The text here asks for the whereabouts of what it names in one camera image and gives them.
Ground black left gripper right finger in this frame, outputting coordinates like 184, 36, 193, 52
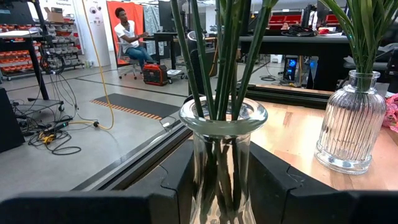
248, 141, 398, 224

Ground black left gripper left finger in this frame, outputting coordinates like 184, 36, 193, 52
0, 139, 196, 224

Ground ribbed glass bottle vase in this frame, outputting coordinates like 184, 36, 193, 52
313, 69, 387, 175

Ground tall slender glass vase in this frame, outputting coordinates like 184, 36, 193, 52
178, 95, 269, 224

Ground black mat orange striped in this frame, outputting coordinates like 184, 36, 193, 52
90, 93, 182, 121

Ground computer tower blue light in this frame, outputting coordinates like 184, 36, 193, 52
282, 55, 302, 84

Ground office chair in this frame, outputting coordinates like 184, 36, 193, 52
116, 42, 147, 80

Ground orange black power station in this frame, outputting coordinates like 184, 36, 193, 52
142, 63, 169, 87

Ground black desk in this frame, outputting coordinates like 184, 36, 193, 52
239, 34, 398, 93

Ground parts bin shelf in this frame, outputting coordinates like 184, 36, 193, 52
0, 21, 85, 81

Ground black tower fan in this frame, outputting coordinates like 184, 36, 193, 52
185, 30, 218, 96

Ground white round column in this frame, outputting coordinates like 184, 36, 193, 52
81, 0, 112, 68

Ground person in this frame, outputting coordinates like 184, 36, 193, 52
113, 6, 156, 71

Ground red storage bins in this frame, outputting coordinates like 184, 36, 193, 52
269, 14, 340, 26

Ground cardboard box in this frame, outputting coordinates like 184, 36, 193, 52
43, 6, 65, 24

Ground orange fabric partition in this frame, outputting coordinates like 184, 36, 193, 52
106, 0, 146, 68

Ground black aluminium table frame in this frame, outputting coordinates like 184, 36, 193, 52
71, 83, 335, 191

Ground floor cable bundle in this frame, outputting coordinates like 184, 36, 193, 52
11, 52, 102, 156

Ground yellow power cable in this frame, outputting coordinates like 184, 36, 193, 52
67, 0, 115, 131

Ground black cable coil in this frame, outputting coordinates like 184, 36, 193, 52
280, 24, 318, 38

